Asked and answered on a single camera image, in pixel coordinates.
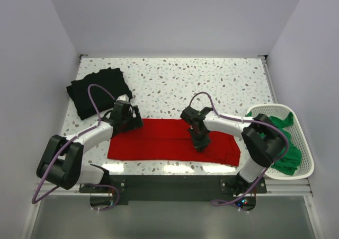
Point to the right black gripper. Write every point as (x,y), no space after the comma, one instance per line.
(199,145)

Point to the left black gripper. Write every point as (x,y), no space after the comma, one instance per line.
(135,122)

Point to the red t shirt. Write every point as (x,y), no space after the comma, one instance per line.
(169,139)

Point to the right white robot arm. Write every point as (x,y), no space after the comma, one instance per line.
(264,141)

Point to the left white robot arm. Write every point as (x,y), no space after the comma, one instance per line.
(62,160)

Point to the folded black t shirt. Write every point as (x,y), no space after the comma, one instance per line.
(103,87)

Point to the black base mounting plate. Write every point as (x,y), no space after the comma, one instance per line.
(216,189)

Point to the white plastic laundry basket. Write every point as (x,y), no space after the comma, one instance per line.
(297,163)

